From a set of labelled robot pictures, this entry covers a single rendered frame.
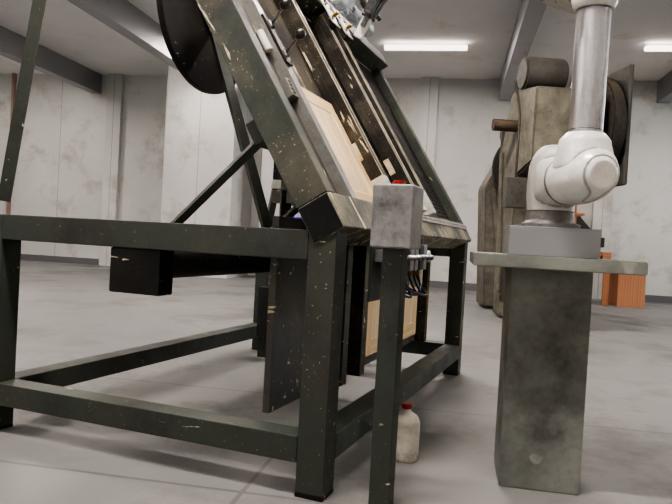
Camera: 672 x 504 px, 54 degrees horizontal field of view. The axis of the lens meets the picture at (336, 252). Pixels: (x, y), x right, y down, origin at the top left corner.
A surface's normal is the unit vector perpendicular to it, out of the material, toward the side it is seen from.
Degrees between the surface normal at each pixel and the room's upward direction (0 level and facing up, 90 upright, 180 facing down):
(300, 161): 90
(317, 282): 90
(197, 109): 90
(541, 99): 92
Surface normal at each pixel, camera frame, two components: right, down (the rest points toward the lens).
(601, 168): 0.14, 0.14
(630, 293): -0.13, 0.01
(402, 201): -0.36, 0.00
